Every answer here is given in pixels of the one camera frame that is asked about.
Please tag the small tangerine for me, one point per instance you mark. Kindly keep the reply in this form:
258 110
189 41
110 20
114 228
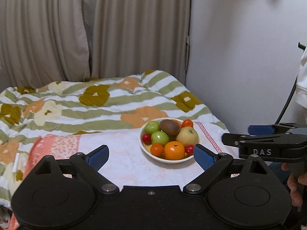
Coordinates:
187 123
157 150

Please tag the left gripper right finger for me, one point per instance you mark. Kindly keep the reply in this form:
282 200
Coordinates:
215 167

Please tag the person right hand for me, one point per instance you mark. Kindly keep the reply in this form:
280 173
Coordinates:
293 183

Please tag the striped floral quilt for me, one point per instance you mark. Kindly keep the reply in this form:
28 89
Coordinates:
67 108

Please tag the small green apple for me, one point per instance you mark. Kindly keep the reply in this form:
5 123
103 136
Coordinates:
159 137
152 127

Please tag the pink floral cloth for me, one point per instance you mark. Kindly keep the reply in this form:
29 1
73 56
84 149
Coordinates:
128 164

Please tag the yellow apple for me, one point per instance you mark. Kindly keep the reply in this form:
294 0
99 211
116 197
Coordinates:
188 136

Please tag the small orange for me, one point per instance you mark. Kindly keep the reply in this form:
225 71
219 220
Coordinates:
179 123

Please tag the red cherry tomato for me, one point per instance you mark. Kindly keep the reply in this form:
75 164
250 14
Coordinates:
189 149
146 138

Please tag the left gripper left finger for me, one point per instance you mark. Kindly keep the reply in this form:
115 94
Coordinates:
87 167

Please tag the beige curtain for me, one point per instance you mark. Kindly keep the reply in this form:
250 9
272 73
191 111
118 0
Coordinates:
80 40

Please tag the brown kiwi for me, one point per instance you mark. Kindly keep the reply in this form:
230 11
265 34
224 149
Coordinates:
169 127

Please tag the cream duck plate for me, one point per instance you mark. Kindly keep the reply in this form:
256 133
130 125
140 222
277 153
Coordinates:
146 148

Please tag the large orange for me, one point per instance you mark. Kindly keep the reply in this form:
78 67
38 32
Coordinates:
174 150

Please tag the small tangerine front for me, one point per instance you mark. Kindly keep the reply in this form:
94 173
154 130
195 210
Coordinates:
157 150

